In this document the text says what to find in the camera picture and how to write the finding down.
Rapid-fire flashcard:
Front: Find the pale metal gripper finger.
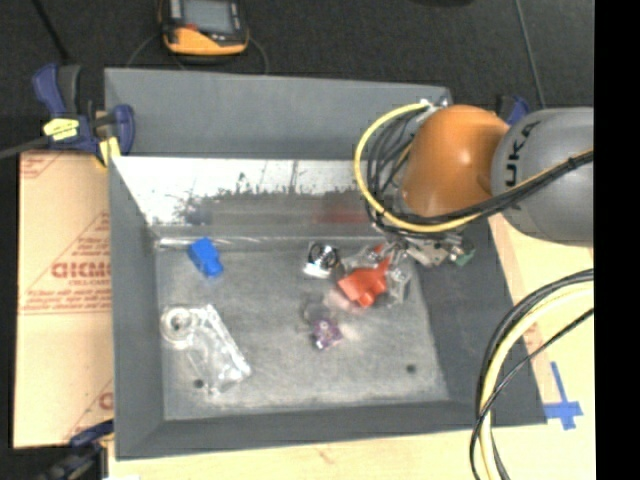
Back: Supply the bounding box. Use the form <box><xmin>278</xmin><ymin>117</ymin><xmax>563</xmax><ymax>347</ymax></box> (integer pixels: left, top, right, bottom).
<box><xmin>348</xmin><ymin>244</ymin><xmax>397</xmax><ymax>271</ymax></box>
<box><xmin>390</xmin><ymin>258</ymin><xmax>415</xmax><ymax>305</ymax></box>

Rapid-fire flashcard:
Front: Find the red plastic toy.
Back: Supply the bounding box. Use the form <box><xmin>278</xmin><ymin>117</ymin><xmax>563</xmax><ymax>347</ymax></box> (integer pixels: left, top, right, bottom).
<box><xmin>336</xmin><ymin>245</ymin><xmax>392</xmax><ymax>310</ymax></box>

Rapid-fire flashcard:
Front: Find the shiny silver round object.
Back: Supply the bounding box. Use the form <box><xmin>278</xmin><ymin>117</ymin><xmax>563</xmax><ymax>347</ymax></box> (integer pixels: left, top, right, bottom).
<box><xmin>302</xmin><ymin>241</ymin><xmax>344</xmax><ymax>279</ymax></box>

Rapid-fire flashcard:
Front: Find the small purple toy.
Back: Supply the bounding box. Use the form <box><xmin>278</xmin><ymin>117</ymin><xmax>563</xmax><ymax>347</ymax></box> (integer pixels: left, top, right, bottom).
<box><xmin>309</xmin><ymin>317</ymin><xmax>344</xmax><ymax>351</ymax></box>

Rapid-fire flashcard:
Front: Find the grey metal bin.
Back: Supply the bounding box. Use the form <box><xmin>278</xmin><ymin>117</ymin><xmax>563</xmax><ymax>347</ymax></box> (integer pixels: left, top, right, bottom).
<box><xmin>103</xmin><ymin>67</ymin><xmax>547</xmax><ymax>460</ymax></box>

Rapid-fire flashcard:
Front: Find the blue toy block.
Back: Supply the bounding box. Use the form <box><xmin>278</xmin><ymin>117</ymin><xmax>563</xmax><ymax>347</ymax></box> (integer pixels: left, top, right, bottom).
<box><xmin>186</xmin><ymin>237</ymin><xmax>225</xmax><ymax>280</ymax></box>

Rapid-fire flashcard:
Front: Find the clear plastic box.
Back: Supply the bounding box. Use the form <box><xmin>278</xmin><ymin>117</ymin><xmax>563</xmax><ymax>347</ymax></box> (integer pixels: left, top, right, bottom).
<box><xmin>186</xmin><ymin>303</ymin><xmax>253</xmax><ymax>396</ymax></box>

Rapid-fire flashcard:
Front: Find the clear glass cup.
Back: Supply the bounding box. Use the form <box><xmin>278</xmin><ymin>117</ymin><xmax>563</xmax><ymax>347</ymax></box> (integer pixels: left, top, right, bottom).
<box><xmin>159</xmin><ymin>305</ymin><xmax>202</xmax><ymax>353</ymax></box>

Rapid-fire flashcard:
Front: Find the brown cardboard board red print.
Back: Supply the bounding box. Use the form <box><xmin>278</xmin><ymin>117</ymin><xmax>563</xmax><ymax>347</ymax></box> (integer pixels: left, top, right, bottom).
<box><xmin>11</xmin><ymin>149</ymin><xmax>116</xmax><ymax>450</ymax></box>

